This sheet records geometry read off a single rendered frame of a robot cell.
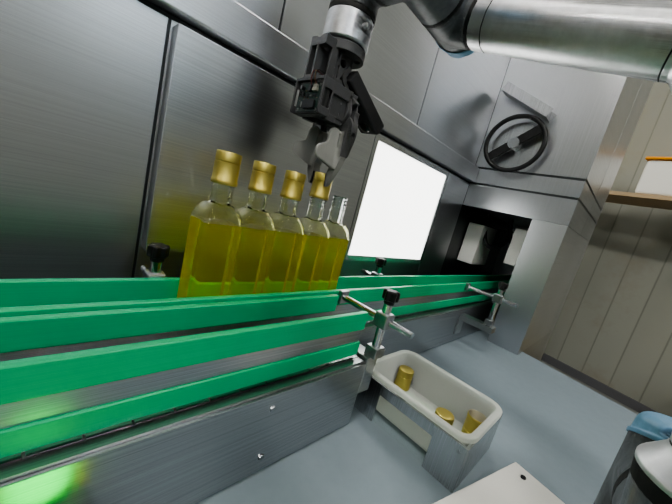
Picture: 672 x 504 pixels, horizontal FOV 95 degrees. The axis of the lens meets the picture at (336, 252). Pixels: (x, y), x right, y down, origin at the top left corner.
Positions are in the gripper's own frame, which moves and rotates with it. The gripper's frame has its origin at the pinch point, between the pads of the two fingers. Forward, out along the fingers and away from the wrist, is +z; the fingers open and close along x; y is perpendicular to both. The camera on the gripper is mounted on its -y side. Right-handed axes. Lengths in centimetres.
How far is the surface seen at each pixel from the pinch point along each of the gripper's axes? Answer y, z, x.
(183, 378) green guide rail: 23.8, 24.7, 13.1
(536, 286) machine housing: -93, 15, 20
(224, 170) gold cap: 18.0, 2.9, 1.0
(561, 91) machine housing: -93, -52, 6
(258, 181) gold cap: 12.6, 3.2, 0.7
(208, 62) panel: 17.5, -12.3, -12.4
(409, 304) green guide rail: -37.6, 25.5, 3.7
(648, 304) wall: -354, 25, 60
